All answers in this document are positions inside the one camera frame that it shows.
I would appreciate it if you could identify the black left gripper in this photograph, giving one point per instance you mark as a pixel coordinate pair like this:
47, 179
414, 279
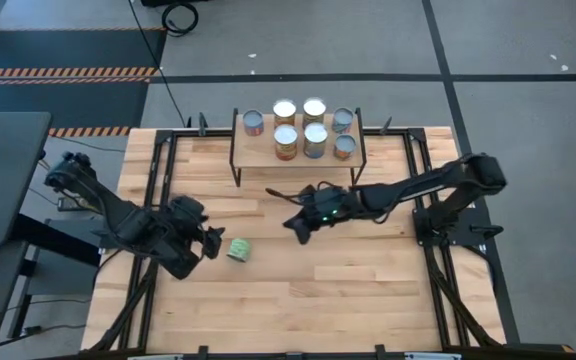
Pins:
188, 220

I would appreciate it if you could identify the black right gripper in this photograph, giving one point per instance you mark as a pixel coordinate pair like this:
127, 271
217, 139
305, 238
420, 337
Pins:
328, 205

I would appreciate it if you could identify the green peas can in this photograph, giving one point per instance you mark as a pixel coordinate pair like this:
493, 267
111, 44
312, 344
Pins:
239, 249

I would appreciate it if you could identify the tall orange red can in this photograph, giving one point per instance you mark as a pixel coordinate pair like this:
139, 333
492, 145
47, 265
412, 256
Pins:
286, 140
284, 111

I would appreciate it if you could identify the tall blue yellow can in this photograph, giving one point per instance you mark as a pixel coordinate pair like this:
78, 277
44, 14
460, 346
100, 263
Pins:
315, 139

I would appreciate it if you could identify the short orange label can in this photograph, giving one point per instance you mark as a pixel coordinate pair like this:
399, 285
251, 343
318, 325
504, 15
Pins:
344, 146

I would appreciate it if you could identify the blue red label can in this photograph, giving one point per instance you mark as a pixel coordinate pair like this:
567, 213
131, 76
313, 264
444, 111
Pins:
253, 121

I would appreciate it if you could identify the tall tan label can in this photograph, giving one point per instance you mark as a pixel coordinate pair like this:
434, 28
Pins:
314, 110

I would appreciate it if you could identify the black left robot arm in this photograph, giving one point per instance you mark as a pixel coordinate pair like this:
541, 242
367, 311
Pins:
113, 210

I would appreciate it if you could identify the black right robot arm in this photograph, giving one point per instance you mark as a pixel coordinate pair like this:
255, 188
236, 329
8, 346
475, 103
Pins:
418, 185

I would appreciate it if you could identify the wooden shelf with black legs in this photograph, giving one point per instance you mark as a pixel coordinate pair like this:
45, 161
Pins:
258, 155

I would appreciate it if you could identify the black table clamp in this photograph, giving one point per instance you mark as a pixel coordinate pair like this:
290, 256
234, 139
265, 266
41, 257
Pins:
386, 126
202, 125

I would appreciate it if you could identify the black power adapter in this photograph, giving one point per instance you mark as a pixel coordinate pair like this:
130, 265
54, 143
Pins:
68, 204

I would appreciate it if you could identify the black desk foot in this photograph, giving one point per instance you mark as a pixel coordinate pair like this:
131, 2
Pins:
58, 240

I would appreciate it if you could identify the black desk top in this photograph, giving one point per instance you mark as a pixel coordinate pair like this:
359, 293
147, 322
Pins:
3, 175

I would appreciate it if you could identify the black mat with hazard stripes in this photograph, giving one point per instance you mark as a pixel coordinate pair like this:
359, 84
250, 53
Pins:
58, 50

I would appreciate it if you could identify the black metal table frame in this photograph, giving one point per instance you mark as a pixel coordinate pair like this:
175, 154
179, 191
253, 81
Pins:
416, 135

